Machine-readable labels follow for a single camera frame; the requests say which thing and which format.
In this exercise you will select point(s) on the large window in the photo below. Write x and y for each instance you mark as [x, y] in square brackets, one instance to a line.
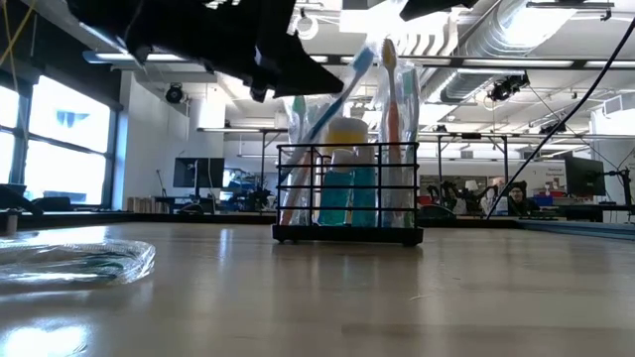
[64, 149]

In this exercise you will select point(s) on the black aluminium table frame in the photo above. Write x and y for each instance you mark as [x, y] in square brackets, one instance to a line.
[570, 229]

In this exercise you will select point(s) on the white ceiling light panel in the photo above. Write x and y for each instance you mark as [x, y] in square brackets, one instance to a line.
[367, 20]

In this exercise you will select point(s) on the row of wooden blocks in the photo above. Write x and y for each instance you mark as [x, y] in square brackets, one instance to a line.
[141, 202]

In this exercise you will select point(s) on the silver ventilation duct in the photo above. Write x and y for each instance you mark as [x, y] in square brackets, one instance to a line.
[466, 84]

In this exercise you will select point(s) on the person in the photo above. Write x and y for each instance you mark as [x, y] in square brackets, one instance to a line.
[518, 198]

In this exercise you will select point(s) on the black ceiling camera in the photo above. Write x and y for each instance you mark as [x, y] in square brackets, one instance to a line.
[174, 94]
[506, 88]

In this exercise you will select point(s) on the blue toothbrush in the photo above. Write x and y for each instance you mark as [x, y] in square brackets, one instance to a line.
[325, 116]
[49, 246]
[386, 217]

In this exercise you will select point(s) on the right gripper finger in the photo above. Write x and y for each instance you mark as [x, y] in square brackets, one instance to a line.
[431, 7]

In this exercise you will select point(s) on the pink toothbrush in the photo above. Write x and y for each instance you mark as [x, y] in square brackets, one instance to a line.
[392, 124]

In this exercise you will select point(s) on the long ceiling light bar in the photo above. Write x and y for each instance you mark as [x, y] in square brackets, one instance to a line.
[516, 63]

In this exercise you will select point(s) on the yellow canister with white lid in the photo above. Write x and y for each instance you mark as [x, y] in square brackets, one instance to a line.
[347, 134]

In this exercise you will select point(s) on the orange toothbrush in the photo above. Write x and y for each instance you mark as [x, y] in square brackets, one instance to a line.
[293, 203]

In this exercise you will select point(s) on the black computer monitor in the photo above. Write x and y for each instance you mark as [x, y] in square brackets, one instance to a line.
[585, 176]

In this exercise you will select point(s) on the black background robot arm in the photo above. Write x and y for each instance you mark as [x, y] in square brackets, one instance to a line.
[446, 191]

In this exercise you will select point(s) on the black background workstation frame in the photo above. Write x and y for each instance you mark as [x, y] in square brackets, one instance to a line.
[263, 158]
[505, 158]

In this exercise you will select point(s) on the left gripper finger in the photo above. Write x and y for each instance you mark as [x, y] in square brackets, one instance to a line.
[302, 74]
[260, 86]

